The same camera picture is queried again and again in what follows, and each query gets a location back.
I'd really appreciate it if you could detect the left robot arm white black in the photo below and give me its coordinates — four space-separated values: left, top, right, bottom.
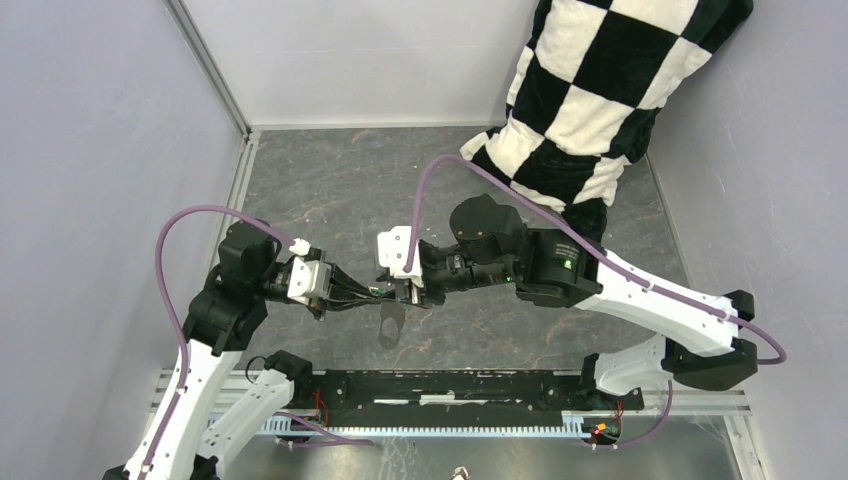
104 220 385 479

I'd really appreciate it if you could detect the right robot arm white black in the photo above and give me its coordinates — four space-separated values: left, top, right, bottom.
376 194 758 408

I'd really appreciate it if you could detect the black white checkered blanket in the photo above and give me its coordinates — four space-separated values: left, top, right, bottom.
460 0 754 241

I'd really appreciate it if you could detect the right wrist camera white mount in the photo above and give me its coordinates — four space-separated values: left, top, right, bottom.
376 225 424 288

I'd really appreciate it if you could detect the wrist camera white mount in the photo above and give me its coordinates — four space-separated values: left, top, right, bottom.
376 225 424 288
287 238 332 305

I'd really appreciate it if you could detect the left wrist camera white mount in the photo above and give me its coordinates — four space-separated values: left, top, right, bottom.
287 238 332 305

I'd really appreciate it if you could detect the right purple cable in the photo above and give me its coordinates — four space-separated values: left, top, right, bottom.
404 154 788 450

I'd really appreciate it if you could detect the purple cable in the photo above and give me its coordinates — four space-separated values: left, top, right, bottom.
404 154 788 450
135 205 313 480

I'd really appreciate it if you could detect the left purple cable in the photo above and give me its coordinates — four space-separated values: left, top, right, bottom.
135 205 313 480

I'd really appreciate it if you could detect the white toothed cable duct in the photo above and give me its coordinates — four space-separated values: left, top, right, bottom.
250 411 624 440

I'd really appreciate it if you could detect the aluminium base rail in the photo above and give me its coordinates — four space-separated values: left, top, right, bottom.
150 368 753 419

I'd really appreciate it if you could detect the aluminium corner frame post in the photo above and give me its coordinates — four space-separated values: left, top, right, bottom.
164 0 252 138

